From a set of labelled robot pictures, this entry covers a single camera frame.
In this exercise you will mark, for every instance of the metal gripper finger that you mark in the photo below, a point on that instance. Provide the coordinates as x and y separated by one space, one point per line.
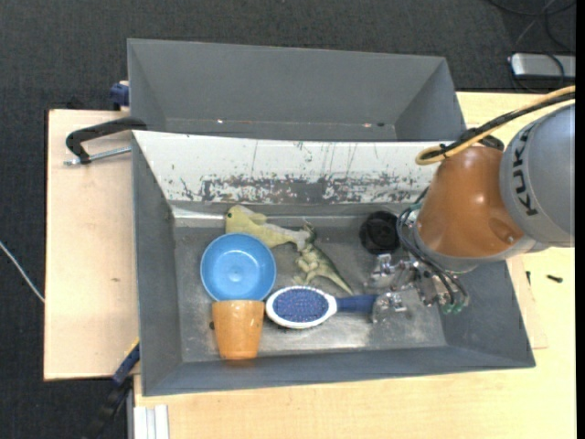
383 270
387 304

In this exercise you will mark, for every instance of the blue bowl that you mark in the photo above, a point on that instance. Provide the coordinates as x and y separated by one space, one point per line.
237 268

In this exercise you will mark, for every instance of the grey metal bin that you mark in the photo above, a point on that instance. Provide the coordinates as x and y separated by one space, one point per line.
320 85

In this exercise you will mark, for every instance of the yellow plush toy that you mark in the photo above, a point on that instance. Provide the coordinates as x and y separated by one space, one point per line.
256 227

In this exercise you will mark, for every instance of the orange cup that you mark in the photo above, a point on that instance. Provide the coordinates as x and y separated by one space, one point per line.
238 329

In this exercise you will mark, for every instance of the blue and white hairbrush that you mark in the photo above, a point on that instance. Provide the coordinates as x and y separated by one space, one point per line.
299 308

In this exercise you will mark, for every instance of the black round cap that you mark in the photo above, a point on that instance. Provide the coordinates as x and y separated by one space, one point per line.
379 232

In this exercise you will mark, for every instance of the green toy dinosaur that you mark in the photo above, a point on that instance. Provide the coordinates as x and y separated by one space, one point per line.
315 261

